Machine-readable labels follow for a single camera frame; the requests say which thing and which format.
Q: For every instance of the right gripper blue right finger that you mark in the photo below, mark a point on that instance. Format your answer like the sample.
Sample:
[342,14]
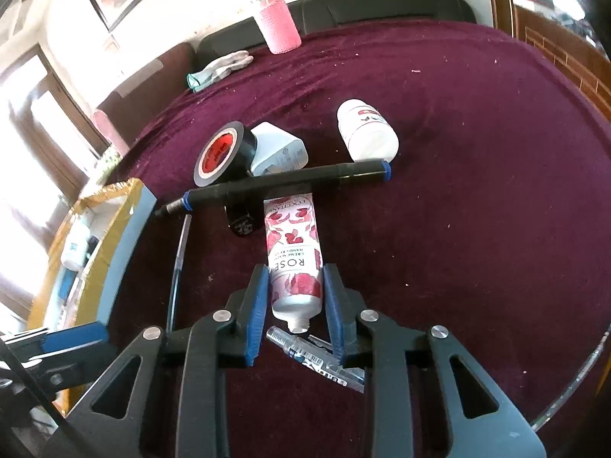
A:
[343,307]

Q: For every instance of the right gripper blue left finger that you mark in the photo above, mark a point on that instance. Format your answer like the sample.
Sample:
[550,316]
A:
[243,337]

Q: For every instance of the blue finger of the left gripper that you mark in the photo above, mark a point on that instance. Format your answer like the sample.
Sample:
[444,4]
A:
[74,337]

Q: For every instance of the clear blue gel pen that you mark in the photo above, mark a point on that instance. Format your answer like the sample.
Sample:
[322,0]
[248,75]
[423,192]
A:
[315,354]

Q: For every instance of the rose pattern cream tube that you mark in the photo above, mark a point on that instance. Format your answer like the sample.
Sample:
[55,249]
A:
[294,260]

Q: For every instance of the white bottle green label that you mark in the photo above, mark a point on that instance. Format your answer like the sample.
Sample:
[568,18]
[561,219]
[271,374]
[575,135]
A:
[76,245]

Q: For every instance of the black marker blue caps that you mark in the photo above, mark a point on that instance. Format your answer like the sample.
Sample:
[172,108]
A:
[289,183]

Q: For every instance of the blue battery pack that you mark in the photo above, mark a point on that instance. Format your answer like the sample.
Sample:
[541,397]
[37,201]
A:
[63,286]

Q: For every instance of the small black clip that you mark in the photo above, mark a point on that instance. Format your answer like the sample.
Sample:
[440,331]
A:
[244,216]

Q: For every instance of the white tray with yellow tape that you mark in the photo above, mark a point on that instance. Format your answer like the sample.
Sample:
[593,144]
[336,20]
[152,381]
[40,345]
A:
[116,215]

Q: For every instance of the black pen refill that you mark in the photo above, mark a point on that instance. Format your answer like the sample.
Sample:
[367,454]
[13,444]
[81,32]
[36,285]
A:
[177,271]

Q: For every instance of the black silver pen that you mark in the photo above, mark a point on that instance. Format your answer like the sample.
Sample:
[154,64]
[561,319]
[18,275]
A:
[175,207]

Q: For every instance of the black tape roll red core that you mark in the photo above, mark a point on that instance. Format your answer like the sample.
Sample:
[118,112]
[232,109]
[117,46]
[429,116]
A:
[227,156]

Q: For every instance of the white power adapter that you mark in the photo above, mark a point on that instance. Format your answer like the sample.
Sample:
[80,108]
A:
[277,151]

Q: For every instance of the maroon bed blanket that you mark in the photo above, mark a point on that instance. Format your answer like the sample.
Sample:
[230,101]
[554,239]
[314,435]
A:
[495,222]

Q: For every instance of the white bottle red label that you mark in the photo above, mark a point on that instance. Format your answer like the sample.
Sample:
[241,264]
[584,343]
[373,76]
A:
[365,132]

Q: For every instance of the silver craft knife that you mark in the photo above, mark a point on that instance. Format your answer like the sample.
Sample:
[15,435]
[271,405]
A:
[558,403]

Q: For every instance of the brown armchair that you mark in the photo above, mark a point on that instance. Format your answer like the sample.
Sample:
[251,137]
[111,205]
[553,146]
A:
[132,105]

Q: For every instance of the white green glove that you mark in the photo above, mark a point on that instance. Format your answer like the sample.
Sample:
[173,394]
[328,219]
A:
[218,70]

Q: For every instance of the pink water bottle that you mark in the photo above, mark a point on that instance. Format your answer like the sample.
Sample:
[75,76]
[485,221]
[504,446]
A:
[276,25]

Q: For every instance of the black headboard cushion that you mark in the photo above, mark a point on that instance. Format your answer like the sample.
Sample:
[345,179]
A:
[312,16]

